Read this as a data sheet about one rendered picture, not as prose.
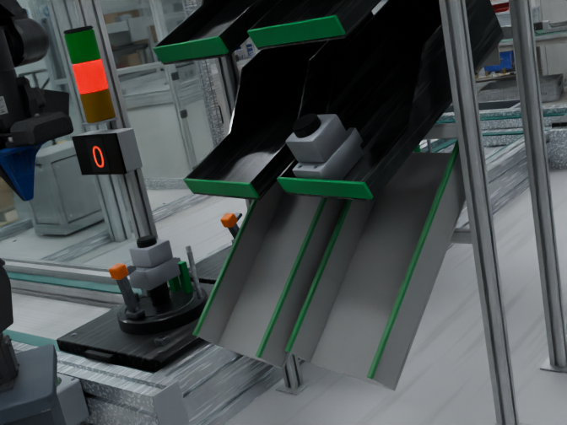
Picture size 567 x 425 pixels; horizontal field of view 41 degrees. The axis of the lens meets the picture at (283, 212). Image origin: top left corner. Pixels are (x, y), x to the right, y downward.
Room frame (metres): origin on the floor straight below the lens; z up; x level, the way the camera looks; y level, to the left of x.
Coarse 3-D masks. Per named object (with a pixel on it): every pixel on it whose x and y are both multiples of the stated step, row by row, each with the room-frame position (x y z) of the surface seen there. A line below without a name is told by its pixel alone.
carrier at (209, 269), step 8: (232, 240) 1.32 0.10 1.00; (216, 256) 1.35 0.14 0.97; (224, 256) 1.34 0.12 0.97; (200, 264) 1.33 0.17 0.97; (208, 264) 1.32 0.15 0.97; (216, 264) 1.31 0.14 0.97; (200, 272) 1.28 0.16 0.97; (208, 272) 1.27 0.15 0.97; (216, 272) 1.26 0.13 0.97; (192, 280) 1.26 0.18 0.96; (200, 280) 1.25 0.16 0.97; (208, 280) 1.23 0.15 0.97; (216, 280) 1.22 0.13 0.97
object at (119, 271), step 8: (120, 264) 1.07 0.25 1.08; (112, 272) 1.06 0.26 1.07; (120, 272) 1.05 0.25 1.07; (128, 272) 1.07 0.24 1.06; (120, 280) 1.06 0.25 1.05; (120, 288) 1.07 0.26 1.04; (128, 288) 1.06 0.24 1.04; (128, 296) 1.06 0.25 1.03; (128, 304) 1.07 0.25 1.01; (136, 304) 1.07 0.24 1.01
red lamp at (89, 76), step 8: (80, 64) 1.30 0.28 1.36; (88, 64) 1.30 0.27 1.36; (96, 64) 1.31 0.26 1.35; (80, 72) 1.30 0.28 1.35; (88, 72) 1.30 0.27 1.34; (96, 72) 1.31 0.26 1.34; (104, 72) 1.32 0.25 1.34; (80, 80) 1.30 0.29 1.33; (88, 80) 1.30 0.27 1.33; (96, 80) 1.30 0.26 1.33; (104, 80) 1.31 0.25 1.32; (80, 88) 1.31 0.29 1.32; (88, 88) 1.30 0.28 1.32; (96, 88) 1.30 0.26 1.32; (104, 88) 1.31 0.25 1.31
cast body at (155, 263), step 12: (144, 240) 1.10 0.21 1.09; (156, 240) 1.11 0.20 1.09; (168, 240) 1.11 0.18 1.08; (132, 252) 1.10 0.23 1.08; (144, 252) 1.09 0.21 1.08; (156, 252) 1.09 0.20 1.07; (168, 252) 1.11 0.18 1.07; (144, 264) 1.09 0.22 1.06; (156, 264) 1.09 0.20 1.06; (168, 264) 1.11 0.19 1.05; (132, 276) 1.09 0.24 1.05; (144, 276) 1.08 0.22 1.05; (156, 276) 1.08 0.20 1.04; (168, 276) 1.10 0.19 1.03; (144, 288) 1.08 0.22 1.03
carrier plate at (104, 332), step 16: (208, 288) 1.19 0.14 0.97; (96, 320) 1.14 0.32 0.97; (112, 320) 1.13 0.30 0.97; (64, 336) 1.10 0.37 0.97; (80, 336) 1.09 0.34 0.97; (96, 336) 1.07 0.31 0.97; (112, 336) 1.06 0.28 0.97; (128, 336) 1.05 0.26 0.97; (144, 336) 1.04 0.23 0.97; (176, 336) 1.01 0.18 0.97; (192, 336) 1.00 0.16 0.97; (80, 352) 1.06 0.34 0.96; (112, 352) 1.01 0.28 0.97; (128, 352) 0.99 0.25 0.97; (144, 352) 0.98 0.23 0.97; (160, 352) 0.97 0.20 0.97; (176, 352) 0.96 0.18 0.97; (144, 368) 0.96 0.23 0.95; (160, 368) 0.94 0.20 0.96
